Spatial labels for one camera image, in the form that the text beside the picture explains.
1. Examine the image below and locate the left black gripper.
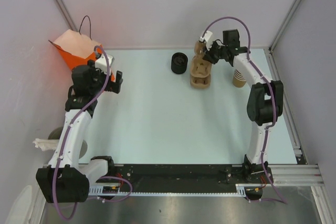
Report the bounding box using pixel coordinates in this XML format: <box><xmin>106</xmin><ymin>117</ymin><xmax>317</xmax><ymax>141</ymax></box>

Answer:
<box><xmin>88</xmin><ymin>60</ymin><xmax>122</xmax><ymax>95</ymax></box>

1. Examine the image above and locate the brown cardboard cup carrier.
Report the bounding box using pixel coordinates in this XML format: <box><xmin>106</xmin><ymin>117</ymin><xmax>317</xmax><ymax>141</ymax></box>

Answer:
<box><xmin>194</xmin><ymin>40</ymin><xmax>206</xmax><ymax>59</ymax></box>

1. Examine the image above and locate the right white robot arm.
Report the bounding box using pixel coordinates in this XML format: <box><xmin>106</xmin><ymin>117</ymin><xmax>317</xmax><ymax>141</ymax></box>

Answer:
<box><xmin>199</xmin><ymin>30</ymin><xmax>284</xmax><ymax>183</ymax></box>

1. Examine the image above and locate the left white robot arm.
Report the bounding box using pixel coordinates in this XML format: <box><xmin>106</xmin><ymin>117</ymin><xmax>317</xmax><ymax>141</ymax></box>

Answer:
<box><xmin>36</xmin><ymin>56</ymin><xmax>123</xmax><ymax>203</ymax></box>

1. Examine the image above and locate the stack of black lids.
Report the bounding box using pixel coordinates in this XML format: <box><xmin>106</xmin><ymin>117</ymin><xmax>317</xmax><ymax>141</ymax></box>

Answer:
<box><xmin>171</xmin><ymin>52</ymin><xmax>188</xmax><ymax>74</ymax></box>

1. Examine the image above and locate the stack of paper cups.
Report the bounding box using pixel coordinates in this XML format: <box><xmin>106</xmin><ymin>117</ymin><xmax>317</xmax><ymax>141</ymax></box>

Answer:
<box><xmin>232</xmin><ymin>69</ymin><xmax>246</xmax><ymax>88</ymax></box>

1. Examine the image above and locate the grey tape roll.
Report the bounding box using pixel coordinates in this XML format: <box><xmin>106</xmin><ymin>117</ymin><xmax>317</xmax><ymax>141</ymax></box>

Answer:
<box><xmin>48</xmin><ymin>126</ymin><xmax>88</xmax><ymax>158</ymax></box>

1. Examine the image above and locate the white crumpled cloth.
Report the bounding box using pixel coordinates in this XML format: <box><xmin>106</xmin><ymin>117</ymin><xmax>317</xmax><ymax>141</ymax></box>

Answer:
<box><xmin>33</xmin><ymin>138</ymin><xmax>59</xmax><ymax>151</ymax></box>

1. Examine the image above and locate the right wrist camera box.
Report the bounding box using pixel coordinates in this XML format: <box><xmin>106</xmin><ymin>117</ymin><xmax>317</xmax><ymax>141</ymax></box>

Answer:
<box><xmin>199</xmin><ymin>30</ymin><xmax>214</xmax><ymax>50</ymax></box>

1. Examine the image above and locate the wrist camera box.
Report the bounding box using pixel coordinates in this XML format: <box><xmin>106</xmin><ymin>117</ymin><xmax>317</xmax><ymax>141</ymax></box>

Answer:
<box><xmin>199</xmin><ymin>30</ymin><xmax>214</xmax><ymax>50</ymax></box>
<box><xmin>94</xmin><ymin>54</ymin><xmax>114</xmax><ymax>74</ymax></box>

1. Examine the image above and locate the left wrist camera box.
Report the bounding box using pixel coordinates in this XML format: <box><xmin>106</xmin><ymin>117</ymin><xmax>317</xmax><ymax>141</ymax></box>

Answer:
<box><xmin>94</xmin><ymin>54</ymin><xmax>114</xmax><ymax>74</ymax></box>

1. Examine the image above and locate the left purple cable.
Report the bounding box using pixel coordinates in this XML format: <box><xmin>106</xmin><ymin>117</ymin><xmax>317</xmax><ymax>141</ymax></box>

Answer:
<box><xmin>53</xmin><ymin>45</ymin><xmax>133</xmax><ymax>220</ymax></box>

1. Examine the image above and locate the purple cable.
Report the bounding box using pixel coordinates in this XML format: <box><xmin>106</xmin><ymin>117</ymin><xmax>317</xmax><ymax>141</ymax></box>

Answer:
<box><xmin>204</xmin><ymin>17</ymin><xmax>288</xmax><ymax>205</ymax></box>
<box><xmin>53</xmin><ymin>45</ymin><xmax>133</xmax><ymax>220</ymax></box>

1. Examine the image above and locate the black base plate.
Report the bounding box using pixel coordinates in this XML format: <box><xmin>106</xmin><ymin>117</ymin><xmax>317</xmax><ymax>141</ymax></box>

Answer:
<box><xmin>110</xmin><ymin>164</ymin><xmax>273</xmax><ymax>194</ymax></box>

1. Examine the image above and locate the white slotted cable duct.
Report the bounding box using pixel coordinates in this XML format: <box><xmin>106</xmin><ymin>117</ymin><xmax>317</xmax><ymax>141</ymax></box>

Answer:
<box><xmin>88</xmin><ymin>183</ymin><xmax>248</xmax><ymax>197</ymax></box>

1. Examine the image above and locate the aluminium frame rail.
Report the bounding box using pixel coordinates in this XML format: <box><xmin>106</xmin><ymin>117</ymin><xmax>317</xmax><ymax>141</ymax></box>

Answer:
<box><xmin>269</xmin><ymin>165</ymin><xmax>324</xmax><ymax>187</ymax></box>

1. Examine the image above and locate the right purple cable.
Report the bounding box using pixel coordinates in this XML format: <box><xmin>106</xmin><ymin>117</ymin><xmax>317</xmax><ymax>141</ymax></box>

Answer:
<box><xmin>204</xmin><ymin>17</ymin><xmax>288</xmax><ymax>205</ymax></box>

